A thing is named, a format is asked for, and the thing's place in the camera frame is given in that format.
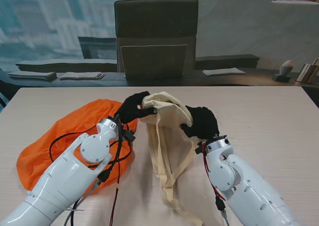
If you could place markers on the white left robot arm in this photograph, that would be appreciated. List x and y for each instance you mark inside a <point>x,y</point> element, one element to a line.
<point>62,176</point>

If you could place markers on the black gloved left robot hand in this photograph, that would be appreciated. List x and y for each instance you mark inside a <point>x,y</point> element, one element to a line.
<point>132,109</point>

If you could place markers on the orange rain cover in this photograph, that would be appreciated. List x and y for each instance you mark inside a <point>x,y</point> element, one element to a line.
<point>49,141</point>

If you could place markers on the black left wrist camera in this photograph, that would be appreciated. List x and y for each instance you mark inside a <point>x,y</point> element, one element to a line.
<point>129,135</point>

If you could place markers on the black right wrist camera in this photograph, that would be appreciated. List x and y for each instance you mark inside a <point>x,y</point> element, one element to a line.
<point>199,148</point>

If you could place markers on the cream canvas backpack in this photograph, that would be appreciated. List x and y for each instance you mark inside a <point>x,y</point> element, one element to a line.
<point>169,136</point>

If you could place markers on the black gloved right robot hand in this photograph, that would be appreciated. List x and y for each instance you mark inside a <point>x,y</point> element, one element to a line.
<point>204,124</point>

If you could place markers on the printed office scene backdrop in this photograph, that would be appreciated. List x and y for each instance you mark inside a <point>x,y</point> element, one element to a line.
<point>49,24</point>

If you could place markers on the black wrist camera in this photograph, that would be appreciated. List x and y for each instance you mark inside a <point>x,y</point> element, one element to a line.
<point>129,135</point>
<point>199,148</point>

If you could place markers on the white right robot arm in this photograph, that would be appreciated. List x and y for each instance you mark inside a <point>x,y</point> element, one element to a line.
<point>249,191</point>

